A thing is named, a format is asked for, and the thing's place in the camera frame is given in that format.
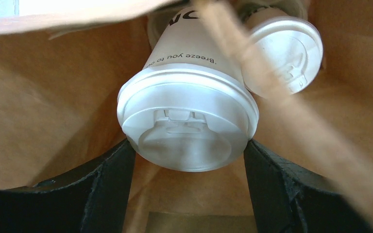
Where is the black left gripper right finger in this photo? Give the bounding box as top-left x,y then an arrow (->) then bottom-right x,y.
244,140 -> 373,233

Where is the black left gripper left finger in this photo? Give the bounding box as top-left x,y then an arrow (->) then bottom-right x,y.
0,140 -> 136,233

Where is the white cup lid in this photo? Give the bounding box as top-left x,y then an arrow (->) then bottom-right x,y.
117,64 -> 259,172
245,16 -> 323,94

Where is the brown paper bag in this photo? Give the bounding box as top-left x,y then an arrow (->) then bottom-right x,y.
0,0 -> 373,233

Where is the white paper cup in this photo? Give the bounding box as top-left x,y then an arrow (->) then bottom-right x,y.
244,7 -> 288,29
144,6 -> 243,83

